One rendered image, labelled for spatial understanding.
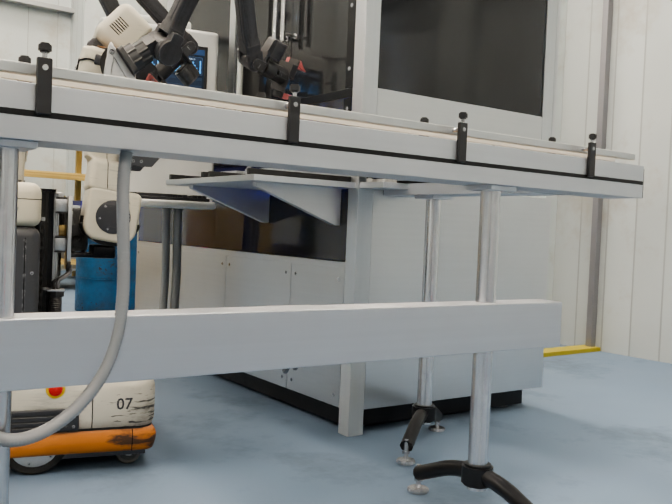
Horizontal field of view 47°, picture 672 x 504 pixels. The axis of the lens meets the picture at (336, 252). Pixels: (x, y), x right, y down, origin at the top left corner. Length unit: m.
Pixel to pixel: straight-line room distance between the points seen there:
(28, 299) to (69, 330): 0.92
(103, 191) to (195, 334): 1.07
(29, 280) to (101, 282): 3.77
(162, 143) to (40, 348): 0.41
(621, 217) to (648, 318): 0.65
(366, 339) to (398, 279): 1.10
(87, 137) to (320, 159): 0.47
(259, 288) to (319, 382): 0.56
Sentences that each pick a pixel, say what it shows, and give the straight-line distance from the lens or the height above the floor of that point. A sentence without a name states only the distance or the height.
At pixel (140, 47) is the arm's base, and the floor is 1.22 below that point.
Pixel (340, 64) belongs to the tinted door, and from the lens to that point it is 2.85.
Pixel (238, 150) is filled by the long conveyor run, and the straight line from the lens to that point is 1.49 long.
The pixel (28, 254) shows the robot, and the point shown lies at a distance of 2.31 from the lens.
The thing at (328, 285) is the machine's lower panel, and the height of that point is 0.51.
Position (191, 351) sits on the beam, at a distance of 1.49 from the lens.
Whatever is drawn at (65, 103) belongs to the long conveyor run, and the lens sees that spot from 1.38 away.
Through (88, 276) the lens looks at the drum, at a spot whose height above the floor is 0.28.
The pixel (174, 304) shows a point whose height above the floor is 0.35.
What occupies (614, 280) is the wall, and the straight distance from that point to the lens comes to 5.23.
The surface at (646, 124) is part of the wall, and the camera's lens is 5.18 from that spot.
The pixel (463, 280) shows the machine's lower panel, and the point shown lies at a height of 0.54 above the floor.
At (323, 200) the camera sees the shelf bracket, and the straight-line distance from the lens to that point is 2.70.
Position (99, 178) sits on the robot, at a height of 0.84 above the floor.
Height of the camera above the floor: 0.72
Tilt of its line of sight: 2 degrees down
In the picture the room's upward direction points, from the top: 2 degrees clockwise
